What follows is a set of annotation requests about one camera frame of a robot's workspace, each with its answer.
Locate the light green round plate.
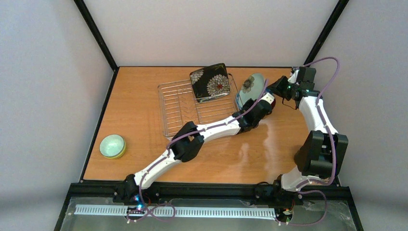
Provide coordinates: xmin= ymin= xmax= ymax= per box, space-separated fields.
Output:
xmin=236 ymin=73 xmax=265 ymax=110

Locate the black floral square plate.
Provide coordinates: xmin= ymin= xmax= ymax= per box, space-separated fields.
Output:
xmin=190 ymin=63 xmax=230 ymax=103

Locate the wire metal dish rack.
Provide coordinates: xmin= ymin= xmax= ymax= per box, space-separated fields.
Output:
xmin=158 ymin=74 xmax=238 ymax=140

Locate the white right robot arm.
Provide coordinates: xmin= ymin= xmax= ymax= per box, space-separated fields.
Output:
xmin=268 ymin=66 xmax=348 ymax=198

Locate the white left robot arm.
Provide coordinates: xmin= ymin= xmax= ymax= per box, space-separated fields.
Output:
xmin=113 ymin=93 xmax=275 ymax=203

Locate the dark red plate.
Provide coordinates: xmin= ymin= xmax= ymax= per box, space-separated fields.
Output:
xmin=270 ymin=99 xmax=276 ymax=109

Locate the dark green cup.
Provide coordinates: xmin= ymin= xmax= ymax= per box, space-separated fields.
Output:
xmin=294 ymin=147 xmax=307 ymax=166

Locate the green yellow small bowl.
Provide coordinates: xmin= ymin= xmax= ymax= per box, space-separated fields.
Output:
xmin=99 ymin=134 xmax=126 ymax=159

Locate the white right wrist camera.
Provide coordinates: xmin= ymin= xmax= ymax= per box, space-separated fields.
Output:
xmin=288 ymin=67 xmax=300 ymax=84

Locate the black frame post right rear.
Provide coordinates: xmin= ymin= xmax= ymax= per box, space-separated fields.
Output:
xmin=304 ymin=0 xmax=349 ymax=64

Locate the black frame post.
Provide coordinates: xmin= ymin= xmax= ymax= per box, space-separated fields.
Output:
xmin=304 ymin=0 xmax=349 ymax=64
xmin=74 ymin=0 xmax=119 ymax=72

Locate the white slotted cable duct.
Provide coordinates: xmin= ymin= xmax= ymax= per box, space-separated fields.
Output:
xmin=70 ymin=205 xmax=276 ymax=220

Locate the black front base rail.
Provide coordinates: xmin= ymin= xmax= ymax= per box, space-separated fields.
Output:
xmin=54 ymin=181 xmax=364 ymax=231

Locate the black frame post left rear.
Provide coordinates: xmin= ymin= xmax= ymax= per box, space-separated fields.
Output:
xmin=74 ymin=0 xmax=119 ymax=72

